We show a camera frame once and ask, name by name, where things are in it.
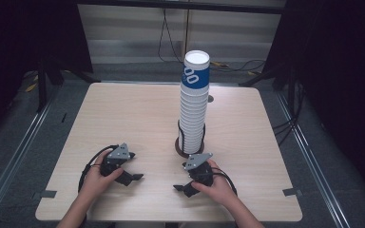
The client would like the right hand-held gripper black cable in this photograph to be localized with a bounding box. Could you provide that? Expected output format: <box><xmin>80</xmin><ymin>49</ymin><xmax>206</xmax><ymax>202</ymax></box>
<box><xmin>211</xmin><ymin>166</ymin><xmax>238</xmax><ymax>196</ymax></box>

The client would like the bundle of black cables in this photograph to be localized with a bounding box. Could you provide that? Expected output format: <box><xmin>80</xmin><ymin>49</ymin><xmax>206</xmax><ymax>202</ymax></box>
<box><xmin>272</xmin><ymin>82</ymin><xmax>306</xmax><ymax>147</ymax></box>

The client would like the grey tape strip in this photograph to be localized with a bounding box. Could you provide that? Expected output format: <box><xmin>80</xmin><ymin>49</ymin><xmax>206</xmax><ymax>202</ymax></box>
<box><xmin>282</xmin><ymin>187</ymin><xmax>303</xmax><ymax>198</ymax></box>

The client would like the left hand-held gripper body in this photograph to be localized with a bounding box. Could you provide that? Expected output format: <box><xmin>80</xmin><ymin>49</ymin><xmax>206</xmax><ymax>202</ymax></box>
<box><xmin>100</xmin><ymin>142</ymin><xmax>131</xmax><ymax>179</ymax></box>

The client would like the person's left hand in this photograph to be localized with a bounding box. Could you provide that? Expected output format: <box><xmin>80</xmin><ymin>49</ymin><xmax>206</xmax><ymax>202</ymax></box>
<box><xmin>81</xmin><ymin>151</ymin><xmax>125</xmax><ymax>200</ymax></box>

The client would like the black wire cup holder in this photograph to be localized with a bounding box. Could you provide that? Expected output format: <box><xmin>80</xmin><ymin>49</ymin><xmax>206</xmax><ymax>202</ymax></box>
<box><xmin>174</xmin><ymin>120</ymin><xmax>207</xmax><ymax>159</ymax></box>

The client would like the black hanging wall cable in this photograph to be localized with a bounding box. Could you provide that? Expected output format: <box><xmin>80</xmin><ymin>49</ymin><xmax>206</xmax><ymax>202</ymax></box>
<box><xmin>157</xmin><ymin>8</ymin><xmax>184</xmax><ymax>64</ymax></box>

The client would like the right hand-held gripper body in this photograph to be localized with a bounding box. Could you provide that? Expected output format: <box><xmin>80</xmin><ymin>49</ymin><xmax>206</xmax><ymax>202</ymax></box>
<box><xmin>184</xmin><ymin>152</ymin><xmax>215</xmax><ymax>188</ymax></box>

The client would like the black floor cable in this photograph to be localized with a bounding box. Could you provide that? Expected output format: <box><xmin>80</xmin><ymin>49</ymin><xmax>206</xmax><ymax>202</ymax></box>
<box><xmin>210</xmin><ymin>59</ymin><xmax>267</xmax><ymax>77</ymax></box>

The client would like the stack of white paper cups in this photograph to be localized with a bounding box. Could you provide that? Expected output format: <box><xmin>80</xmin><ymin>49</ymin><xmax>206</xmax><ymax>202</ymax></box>
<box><xmin>178</xmin><ymin>85</ymin><xmax>210</xmax><ymax>155</ymax></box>

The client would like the person's right hand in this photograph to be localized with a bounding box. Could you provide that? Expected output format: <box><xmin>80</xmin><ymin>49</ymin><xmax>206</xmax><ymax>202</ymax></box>
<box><xmin>191</xmin><ymin>159</ymin><xmax>237</xmax><ymax>207</ymax></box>

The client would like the black metal stand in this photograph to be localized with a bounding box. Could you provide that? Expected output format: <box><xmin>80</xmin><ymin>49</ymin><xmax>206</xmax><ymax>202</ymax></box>
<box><xmin>239</xmin><ymin>63</ymin><xmax>298</xmax><ymax>105</ymax></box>
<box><xmin>36</xmin><ymin>56</ymin><xmax>103</xmax><ymax>113</ymax></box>

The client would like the metal floor rail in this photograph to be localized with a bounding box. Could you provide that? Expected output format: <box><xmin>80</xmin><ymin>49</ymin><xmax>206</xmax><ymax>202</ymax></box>
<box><xmin>0</xmin><ymin>94</ymin><xmax>56</xmax><ymax>222</ymax></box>
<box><xmin>277</xmin><ymin>93</ymin><xmax>351</xmax><ymax>228</ymax></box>

